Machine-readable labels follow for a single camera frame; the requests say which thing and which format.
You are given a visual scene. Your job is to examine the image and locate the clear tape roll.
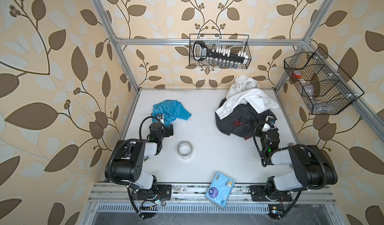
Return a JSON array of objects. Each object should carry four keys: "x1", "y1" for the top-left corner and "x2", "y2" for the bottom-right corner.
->
[{"x1": 178, "y1": 141, "x2": 194, "y2": 160}]

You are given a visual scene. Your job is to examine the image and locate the clear bottle red cap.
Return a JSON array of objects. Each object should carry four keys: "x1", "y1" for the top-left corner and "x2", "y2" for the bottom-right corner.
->
[{"x1": 293, "y1": 70, "x2": 318, "y2": 104}]

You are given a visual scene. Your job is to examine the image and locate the aluminium frame back bar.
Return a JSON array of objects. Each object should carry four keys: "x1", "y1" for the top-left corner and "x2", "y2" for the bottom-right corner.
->
[{"x1": 116, "y1": 38, "x2": 304, "y2": 47}]

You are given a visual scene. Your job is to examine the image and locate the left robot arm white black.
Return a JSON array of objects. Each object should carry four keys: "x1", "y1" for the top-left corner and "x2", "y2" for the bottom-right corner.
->
[{"x1": 105, "y1": 114, "x2": 174, "y2": 202}]

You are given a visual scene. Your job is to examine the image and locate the blue tissue pack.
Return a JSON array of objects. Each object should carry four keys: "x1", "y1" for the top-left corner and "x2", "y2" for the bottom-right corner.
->
[{"x1": 205, "y1": 172, "x2": 235, "y2": 209}]

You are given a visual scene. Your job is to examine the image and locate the right black wire basket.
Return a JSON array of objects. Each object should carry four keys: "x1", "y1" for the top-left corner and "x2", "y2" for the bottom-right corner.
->
[{"x1": 284, "y1": 47, "x2": 365, "y2": 115}]

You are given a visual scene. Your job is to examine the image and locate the black wire basket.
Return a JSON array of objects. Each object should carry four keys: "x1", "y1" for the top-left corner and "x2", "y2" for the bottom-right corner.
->
[
  {"x1": 284, "y1": 47, "x2": 365, "y2": 115},
  {"x1": 189, "y1": 33, "x2": 252, "y2": 70}
]

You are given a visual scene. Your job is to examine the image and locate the white cloth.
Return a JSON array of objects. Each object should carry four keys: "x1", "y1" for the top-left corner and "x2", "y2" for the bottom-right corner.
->
[{"x1": 215, "y1": 75, "x2": 280, "y2": 120}]

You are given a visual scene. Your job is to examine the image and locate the dark grey cloth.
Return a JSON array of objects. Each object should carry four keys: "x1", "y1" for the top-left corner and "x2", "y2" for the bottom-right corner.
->
[{"x1": 215, "y1": 104, "x2": 277, "y2": 140}]

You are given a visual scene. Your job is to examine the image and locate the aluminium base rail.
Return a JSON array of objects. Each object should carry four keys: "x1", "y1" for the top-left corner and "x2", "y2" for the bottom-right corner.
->
[{"x1": 88, "y1": 183, "x2": 336, "y2": 215}]

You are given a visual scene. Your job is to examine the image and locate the back black wire basket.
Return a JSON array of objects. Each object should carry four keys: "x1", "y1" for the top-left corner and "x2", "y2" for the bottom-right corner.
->
[{"x1": 189, "y1": 33, "x2": 252, "y2": 70}]

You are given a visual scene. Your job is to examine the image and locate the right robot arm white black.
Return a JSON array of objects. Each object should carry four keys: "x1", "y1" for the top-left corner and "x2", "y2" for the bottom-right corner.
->
[{"x1": 249, "y1": 121, "x2": 338, "y2": 202}]

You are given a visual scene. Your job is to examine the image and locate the black socket set holder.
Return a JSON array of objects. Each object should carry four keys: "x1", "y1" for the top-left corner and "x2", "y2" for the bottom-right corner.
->
[{"x1": 190, "y1": 41, "x2": 251, "y2": 64}]

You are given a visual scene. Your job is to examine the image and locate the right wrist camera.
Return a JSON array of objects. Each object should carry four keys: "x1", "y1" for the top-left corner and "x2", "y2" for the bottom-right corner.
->
[{"x1": 262, "y1": 121, "x2": 276, "y2": 133}]

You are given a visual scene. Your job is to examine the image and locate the teal cloth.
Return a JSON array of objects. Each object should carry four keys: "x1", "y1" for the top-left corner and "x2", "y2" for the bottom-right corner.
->
[{"x1": 151, "y1": 100, "x2": 192, "y2": 127}]

